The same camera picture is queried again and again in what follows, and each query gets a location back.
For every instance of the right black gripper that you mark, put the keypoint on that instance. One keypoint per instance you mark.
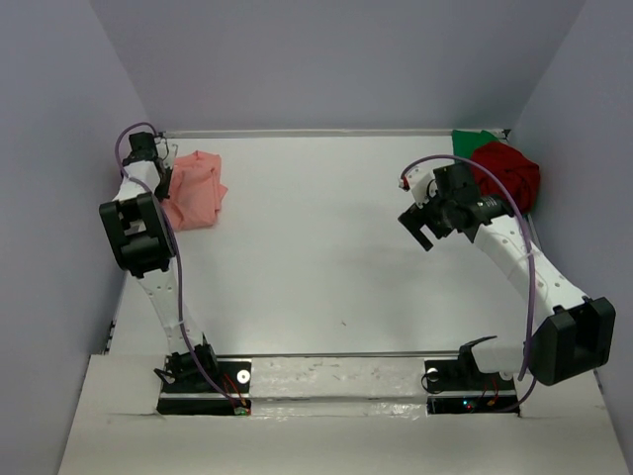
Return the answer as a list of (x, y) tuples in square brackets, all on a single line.
[(414, 219)]

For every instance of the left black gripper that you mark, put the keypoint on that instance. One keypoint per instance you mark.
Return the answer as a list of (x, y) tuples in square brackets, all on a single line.
[(163, 193)]

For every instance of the pink t shirt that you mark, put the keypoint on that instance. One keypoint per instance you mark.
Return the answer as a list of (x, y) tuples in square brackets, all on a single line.
[(196, 192)]

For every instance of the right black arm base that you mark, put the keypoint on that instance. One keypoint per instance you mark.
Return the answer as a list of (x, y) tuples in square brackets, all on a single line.
[(451, 390)]

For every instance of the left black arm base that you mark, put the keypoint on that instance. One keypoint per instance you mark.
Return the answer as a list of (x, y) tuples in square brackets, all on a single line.
[(196, 397)]

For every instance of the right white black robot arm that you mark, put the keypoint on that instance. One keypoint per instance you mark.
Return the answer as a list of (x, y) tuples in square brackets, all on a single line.
[(567, 332)]

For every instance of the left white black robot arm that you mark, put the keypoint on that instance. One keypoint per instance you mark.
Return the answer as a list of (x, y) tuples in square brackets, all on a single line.
[(144, 245)]

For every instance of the green t shirt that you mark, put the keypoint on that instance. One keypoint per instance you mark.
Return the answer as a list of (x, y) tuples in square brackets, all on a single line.
[(464, 143)]

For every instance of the red t shirt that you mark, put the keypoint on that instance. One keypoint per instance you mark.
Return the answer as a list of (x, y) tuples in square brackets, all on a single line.
[(520, 176)]

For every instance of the white foam front panel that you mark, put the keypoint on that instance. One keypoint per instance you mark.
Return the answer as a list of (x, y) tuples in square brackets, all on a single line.
[(333, 415)]

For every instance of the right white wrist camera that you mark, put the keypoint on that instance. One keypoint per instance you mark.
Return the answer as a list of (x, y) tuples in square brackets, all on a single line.
[(421, 186)]

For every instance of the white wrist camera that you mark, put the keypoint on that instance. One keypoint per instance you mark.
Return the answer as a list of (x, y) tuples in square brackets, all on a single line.
[(421, 186), (166, 150)]

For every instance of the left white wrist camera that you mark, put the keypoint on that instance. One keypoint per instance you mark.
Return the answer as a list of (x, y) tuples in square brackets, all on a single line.
[(166, 150)]

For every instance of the aluminium back table rail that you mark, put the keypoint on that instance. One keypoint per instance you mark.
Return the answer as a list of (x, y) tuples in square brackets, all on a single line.
[(306, 133)]

